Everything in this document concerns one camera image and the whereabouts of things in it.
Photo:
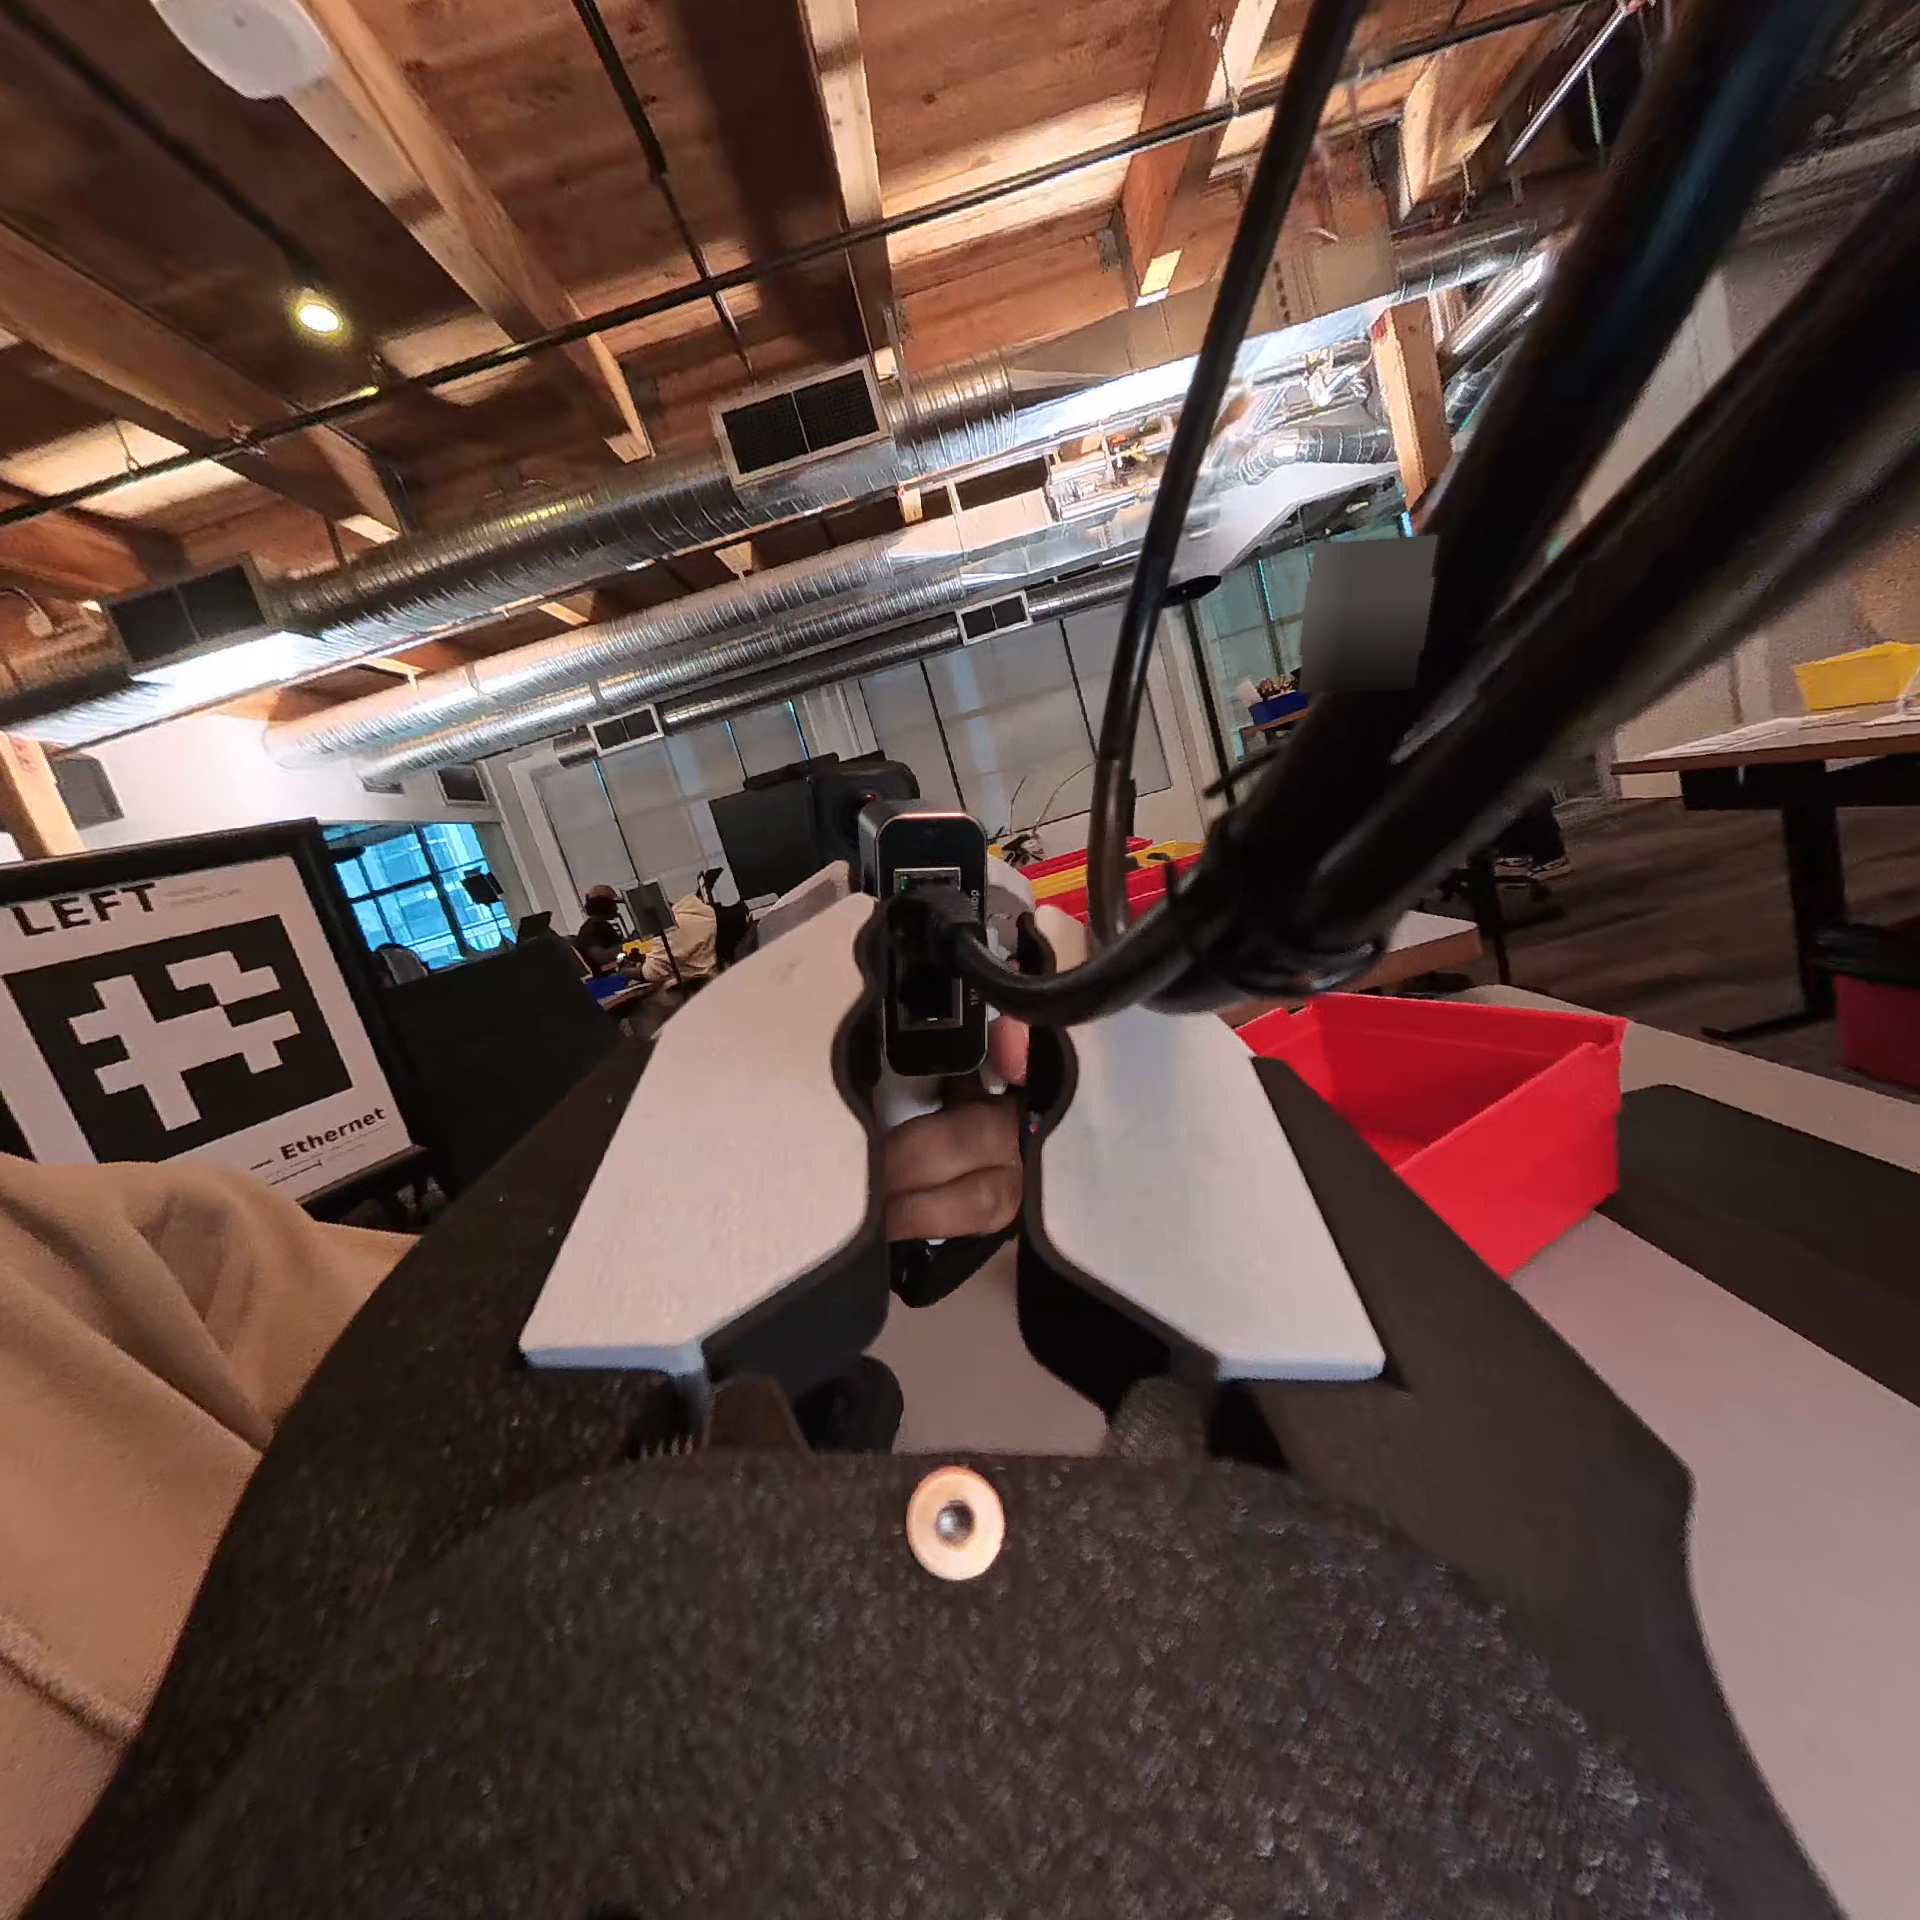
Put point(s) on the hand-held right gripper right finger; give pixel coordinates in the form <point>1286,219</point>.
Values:
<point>1182,1197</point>

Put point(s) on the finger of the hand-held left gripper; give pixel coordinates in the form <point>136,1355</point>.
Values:
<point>811,910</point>
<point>1009,887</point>

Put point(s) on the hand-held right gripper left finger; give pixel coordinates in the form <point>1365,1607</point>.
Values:
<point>718,1171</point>

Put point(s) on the dark grey ethernet adapter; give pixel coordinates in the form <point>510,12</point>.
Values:
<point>941,1037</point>

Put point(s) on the red plastic bin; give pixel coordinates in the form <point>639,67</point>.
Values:
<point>1439,1113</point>

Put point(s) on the person's left forearm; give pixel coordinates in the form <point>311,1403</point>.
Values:
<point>117,1421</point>

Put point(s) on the person's left hand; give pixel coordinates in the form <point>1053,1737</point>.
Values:
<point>952,1178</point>

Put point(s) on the black monitor screen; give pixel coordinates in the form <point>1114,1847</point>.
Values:
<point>769,841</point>

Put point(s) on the red storage bin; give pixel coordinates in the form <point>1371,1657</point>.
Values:
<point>1880,1037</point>
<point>1114,885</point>

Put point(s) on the ceiling air vent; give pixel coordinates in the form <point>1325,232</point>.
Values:
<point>185,614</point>
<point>802,427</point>

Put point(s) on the black framed marker sign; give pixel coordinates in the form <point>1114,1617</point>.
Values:
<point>179,1037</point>

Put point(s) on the black tape strip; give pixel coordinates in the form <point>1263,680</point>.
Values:
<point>1769,1232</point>

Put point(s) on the wooden top table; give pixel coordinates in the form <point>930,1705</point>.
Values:
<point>1721,761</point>

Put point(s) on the round ceiling light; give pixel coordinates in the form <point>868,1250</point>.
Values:
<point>320,315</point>

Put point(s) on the yellow storage bin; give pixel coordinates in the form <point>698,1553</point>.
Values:
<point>1860,684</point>

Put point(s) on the white ceiling speaker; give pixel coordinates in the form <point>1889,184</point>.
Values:
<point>247,38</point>

